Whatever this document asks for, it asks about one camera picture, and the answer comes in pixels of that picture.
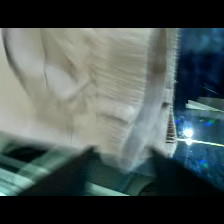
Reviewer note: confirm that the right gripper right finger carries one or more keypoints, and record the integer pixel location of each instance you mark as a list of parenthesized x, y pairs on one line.
[(176, 180)]

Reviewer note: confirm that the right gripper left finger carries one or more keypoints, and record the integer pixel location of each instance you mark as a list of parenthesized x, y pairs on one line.
[(68, 180)]

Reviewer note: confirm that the cream knitted garment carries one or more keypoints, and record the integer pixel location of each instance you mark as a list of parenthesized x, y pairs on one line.
[(86, 86)]

